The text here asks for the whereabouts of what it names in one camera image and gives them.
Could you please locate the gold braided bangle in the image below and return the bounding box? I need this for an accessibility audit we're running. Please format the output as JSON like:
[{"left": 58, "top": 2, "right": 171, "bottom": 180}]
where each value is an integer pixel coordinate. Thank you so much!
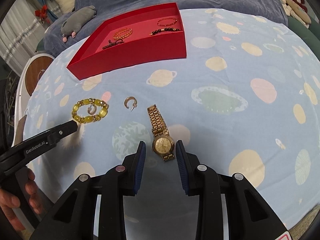
[{"left": 113, "top": 28, "right": 133, "bottom": 41}]

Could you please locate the brown cardboard piece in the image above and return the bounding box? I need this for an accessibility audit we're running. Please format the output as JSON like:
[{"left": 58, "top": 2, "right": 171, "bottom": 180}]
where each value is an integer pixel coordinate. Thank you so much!
[{"left": 13, "top": 115, "right": 27, "bottom": 146}]

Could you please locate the white curtain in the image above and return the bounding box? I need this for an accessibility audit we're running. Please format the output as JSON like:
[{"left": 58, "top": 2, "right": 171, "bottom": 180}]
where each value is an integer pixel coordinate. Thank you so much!
[{"left": 1, "top": 0, "right": 50, "bottom": 75}]

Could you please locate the beige cookie plush toy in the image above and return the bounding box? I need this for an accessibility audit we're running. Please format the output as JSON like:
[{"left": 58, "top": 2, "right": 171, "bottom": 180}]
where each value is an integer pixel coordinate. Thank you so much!
[{"left": 280, "top": 0, "right": 311, "bottom": 29}]

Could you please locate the grey plush mole toy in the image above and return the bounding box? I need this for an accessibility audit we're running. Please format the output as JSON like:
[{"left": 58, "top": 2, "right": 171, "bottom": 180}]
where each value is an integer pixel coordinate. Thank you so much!
[{"left": 61, "top": 5, "right": 97, "bottom": 43}]

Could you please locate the dark garnet bead bracelet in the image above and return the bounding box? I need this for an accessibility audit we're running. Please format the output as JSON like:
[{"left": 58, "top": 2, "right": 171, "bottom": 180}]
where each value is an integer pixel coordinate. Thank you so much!
[{"left": 101, "top": 38, "right": 125, "bottom": 51}]

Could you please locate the light blue planet-print sheet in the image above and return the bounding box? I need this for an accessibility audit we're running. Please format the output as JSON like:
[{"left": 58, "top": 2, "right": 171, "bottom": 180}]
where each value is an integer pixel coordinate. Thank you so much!
[{"left": 23, "top": 9, "right": 319, "bottom": 239}]

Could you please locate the gold hoop earring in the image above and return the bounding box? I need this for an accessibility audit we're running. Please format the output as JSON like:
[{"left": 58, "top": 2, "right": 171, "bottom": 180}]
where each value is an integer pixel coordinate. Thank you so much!
[
  {"left": 87, "top": 104, "right": 97, "bottom": 115},
  {"left": 124, "top": 96, "right": 138, "bottom": 112}
]

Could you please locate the green sofa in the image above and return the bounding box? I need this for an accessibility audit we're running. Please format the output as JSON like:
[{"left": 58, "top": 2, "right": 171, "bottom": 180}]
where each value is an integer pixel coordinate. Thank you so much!
[{"left": 285, "top": 14, "right": 319, "bottom": 60}]

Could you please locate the red cardboard tray box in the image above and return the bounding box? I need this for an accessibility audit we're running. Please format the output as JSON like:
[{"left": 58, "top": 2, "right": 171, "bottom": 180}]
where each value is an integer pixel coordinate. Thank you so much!
[{"left": 67, "top": 3, "right": 187, "bottom": 80}]

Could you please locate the person's left hand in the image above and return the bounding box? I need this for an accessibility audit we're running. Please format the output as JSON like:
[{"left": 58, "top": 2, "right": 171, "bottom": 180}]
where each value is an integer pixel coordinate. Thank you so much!
[{"left": 1, "top": 168, "right": 43, "bottom": 231}]

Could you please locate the black and gold bead bracelet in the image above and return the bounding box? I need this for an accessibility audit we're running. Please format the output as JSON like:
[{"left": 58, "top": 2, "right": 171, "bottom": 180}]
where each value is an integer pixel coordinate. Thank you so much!
[{"left": 149, "top": 26, "right": 181, "bottom": 36}]

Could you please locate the thin gold bangle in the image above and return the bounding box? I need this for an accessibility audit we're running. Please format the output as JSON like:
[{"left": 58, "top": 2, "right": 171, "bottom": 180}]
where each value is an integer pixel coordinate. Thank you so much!
[{"left": 157, "top": 17, "right": 178, "bottom": 27}]

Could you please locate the gold wrist watch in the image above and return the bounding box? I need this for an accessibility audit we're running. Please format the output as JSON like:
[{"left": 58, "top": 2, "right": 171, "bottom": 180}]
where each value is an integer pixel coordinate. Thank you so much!
[{"left": 147, "top": 105, "right": 175, "bottom": 161}]

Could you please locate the yellow bead bracelet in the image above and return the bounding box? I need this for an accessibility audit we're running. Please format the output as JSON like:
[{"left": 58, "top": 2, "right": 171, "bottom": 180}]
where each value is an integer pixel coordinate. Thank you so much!
[{"left": 71, "top": 97, "right": 110, "bottom": 124}]

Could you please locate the red ribbon bow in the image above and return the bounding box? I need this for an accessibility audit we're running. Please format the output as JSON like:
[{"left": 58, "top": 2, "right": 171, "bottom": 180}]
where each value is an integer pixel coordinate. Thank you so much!
[{"left": 35, "top": 5, "right": 50, "bottom": 24}]

